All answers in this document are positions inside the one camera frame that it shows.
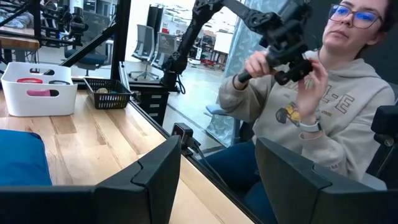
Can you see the grey rolling office chair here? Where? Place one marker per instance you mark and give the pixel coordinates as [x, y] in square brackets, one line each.
[144, 46]
[164, 48]

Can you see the white plastic bin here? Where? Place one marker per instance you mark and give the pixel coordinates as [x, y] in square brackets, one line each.
[37, 102]

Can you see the table-level camera box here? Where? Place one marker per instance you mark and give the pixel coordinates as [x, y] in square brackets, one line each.
[185, 135]

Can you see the pink bandage roll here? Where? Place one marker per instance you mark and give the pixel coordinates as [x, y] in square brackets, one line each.
[38, 92]

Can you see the black mesh basket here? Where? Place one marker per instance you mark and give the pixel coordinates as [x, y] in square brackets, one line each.
[107, 101]

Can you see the red bandage roll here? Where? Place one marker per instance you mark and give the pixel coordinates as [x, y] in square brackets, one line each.
[29, 80]

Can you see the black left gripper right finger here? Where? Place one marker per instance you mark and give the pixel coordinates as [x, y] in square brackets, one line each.
[311, 196]

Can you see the person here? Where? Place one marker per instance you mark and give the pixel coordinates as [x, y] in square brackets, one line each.
[311, 118]

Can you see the wooden work table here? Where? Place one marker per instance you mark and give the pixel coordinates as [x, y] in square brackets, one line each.
[18, 42]

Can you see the black bandage roll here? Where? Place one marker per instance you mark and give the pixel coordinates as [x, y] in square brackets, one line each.
[59, 82]

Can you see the leaf-patterned curtain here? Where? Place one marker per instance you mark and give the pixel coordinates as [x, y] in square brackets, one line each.
[239, 56]

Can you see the blue seat office chair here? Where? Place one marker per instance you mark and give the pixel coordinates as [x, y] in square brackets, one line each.
[90, 53]

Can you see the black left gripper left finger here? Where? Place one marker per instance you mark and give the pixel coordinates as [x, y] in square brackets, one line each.
[143, 193]

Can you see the blue first aid bag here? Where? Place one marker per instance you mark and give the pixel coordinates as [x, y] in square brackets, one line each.
[21, 158]

